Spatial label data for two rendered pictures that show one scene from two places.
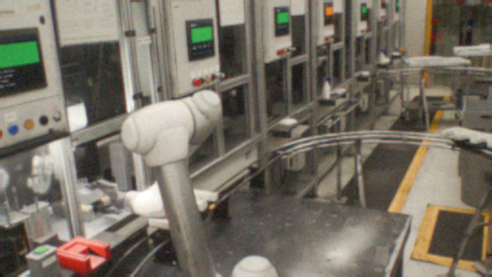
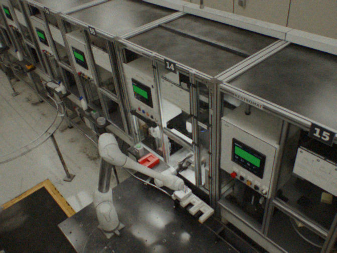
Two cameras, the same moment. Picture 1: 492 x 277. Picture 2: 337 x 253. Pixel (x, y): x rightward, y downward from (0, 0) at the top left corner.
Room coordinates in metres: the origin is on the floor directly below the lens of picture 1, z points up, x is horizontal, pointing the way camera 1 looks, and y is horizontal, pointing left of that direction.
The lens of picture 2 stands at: (2.63, -1.29, 3.04)
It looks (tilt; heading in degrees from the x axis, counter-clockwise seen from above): 39 degrees down; 114
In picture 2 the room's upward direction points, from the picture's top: 6 degrees counter-clockwise
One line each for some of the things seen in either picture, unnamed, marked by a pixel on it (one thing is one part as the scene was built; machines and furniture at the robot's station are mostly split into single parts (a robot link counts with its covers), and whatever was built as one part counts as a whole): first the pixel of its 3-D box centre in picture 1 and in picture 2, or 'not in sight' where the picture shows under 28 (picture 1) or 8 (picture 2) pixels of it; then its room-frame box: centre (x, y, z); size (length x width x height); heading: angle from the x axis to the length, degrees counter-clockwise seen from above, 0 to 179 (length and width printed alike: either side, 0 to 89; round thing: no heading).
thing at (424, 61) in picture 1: (434, 88); not in sight; (6.52, -2.67, 0.48); 0.88 x 0.56 x 0.96; 80
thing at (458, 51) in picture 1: (471, 75); not in sight; (7.45, -3.62, 0.48); 0.84 x 0.58 x 0.97; 160
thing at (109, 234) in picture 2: not in sight; (112, 226); (1.41, -0.02, 0.71); 0.22 x 0.18 x 0.06; 152
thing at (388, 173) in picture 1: (406, 138); not in sight; (5.78, -2.04, 0.01); 5.85 x 0.59 x 0.01; 152
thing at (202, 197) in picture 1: (185, 213); (192, 205); (2.05, 0.30, 0.84); 0.36 x 0.14 x 0.10; 152
